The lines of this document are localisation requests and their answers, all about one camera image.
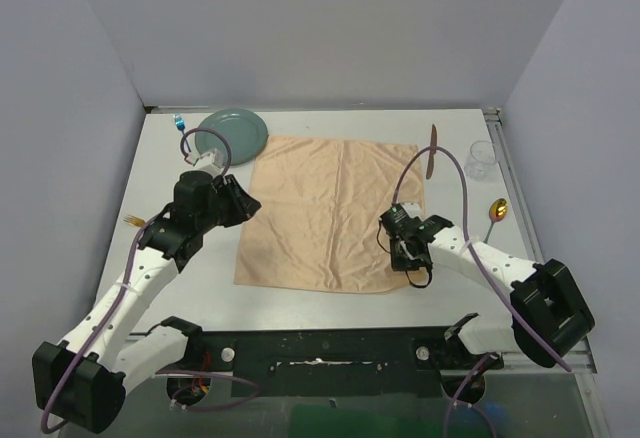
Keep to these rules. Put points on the copper table knife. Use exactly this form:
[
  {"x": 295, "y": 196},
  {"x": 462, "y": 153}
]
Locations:
[{"x": 432, "y": 152}]

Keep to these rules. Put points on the gold fork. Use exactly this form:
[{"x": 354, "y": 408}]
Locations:
[{"x": 134, "y": 221}]

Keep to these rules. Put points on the teal round plate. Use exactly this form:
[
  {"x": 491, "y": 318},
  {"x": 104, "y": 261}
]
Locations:
[{"x": 245, "y": 131}]

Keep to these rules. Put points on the clear drinking glass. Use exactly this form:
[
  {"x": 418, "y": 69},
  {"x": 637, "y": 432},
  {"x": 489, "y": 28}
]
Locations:
[{"x": 481, "y": 164}]

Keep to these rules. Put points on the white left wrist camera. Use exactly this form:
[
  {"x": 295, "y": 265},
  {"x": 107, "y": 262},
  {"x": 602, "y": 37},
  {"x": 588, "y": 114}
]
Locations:
[{"x": 212, "y": 162}]

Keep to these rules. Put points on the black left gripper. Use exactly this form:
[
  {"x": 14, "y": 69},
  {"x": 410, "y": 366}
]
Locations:
[{"x": 242, "y": 204}]

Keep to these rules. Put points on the blue fork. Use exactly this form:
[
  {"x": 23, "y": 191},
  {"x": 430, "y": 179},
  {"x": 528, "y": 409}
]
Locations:
[{"x": 180, "y": 124}]

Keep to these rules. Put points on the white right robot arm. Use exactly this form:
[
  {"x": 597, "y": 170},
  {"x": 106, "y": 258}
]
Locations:
[{"x": 548, "y": 315}]

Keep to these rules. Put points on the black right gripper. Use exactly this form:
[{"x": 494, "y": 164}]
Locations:
[{"x": 401, "y": 265}]

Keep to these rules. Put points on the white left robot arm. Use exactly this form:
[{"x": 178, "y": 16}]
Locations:
[{"x": 85, "y": 378}]

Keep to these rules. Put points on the peach satin cloth napkin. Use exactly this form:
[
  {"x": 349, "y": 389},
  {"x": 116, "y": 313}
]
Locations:
[{"x": 321, "y": 200}]

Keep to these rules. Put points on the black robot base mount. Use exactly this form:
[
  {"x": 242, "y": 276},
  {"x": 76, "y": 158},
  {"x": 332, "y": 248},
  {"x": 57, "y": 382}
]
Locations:
[{"x": 333, "y": 363}]

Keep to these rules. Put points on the iridescent gold spoon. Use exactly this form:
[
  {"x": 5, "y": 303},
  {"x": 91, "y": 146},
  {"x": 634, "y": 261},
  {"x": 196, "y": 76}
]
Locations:
[{"x": 497, "y": 213}]

